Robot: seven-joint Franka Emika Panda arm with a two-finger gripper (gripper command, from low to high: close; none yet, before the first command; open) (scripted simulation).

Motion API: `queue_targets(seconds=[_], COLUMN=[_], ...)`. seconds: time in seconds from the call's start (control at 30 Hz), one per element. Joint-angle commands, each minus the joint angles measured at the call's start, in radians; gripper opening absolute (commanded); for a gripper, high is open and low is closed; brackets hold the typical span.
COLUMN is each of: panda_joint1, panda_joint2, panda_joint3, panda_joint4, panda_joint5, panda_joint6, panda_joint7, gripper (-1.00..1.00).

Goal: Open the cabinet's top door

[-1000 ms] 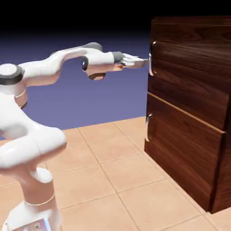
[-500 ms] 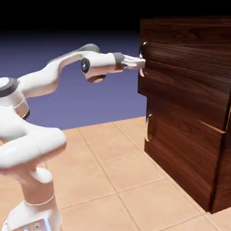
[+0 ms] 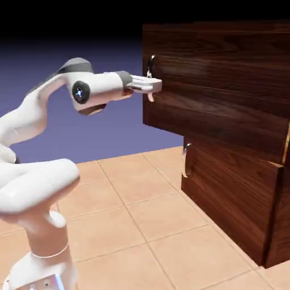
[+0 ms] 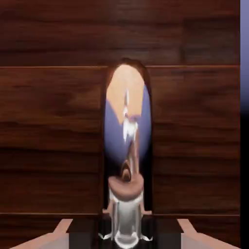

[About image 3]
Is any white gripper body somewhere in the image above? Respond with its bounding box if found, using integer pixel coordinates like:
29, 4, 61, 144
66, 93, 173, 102
129, 75, 163, 94

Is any curved metal handle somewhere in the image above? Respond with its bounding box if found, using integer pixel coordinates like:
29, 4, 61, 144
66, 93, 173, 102
181, 142, 193, 178
146, 54, 157, 103

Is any large dark wood door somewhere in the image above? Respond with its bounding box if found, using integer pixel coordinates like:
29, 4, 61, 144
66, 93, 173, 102
142, 22, 290, 165

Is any small dark wood door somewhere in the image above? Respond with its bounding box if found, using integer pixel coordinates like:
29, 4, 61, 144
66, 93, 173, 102
181, 135, 284, 268

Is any dark wood cabinet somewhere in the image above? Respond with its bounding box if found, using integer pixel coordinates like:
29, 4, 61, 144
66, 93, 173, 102
142, 21, 290, 270

